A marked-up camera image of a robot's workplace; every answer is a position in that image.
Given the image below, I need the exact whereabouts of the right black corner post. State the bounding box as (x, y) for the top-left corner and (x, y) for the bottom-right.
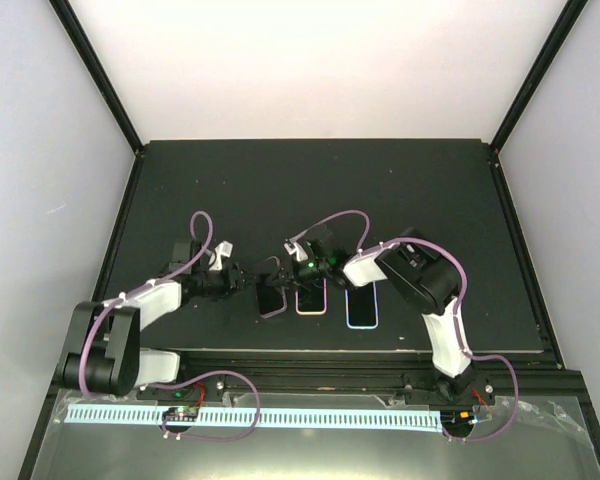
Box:
(490, 0), (588, 154)

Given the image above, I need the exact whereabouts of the light blue phone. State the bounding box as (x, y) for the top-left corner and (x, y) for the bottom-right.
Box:
(344, 287), (380, 331)

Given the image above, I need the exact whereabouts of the black front frame rail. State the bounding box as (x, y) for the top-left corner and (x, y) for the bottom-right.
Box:
(54, 349), (600, 480)

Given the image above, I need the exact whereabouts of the left small circuit board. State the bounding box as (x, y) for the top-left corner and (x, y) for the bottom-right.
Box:
(162, 406), (199, 422)

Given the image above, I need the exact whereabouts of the black corner post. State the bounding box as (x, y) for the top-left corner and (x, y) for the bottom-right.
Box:
(49, 0), (144, 155)
(490, 0), (588, 154)

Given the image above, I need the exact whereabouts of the black screen phone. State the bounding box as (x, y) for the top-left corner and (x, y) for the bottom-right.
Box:
(297, 286), (326, 313)

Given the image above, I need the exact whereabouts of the small circuit board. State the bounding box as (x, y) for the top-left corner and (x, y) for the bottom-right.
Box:
(162, 406), (199, 422)
(440, 410), (493, 426)

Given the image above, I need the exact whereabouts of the right small circuit board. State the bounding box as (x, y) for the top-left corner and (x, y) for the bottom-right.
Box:
(440, 410), (493, 426)

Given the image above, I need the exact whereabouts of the beige pink phone case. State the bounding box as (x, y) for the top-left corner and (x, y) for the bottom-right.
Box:
(295, 282), (327, 316)

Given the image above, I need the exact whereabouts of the white slotted cable duct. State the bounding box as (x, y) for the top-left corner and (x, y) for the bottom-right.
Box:
(64, 404), (442, 433)

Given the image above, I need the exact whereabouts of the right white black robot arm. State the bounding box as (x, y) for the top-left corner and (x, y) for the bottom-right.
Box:
(256, 225), (473, 403)

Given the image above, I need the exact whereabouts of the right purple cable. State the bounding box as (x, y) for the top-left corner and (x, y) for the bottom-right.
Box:
(289, 209), (521, 444)

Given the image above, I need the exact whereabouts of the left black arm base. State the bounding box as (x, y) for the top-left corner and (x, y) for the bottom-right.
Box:
(132, 372), (226, 404)

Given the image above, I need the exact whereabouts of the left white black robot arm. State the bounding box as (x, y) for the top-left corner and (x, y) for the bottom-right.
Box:
(54, 240), (255, 399)

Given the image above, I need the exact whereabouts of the clear magsafe phone case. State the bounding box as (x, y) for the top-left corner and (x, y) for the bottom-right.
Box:
(254, 256), (288, 320)

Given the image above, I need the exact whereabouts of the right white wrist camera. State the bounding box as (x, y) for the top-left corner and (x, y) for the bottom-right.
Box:
(284, 239), (308, 263)

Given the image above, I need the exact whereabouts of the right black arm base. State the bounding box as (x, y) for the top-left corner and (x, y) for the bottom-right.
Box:
(402, 368), (495, 408)

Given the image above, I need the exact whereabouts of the left black corner post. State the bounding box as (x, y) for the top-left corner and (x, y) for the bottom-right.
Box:
(49, 0), (144, 155)

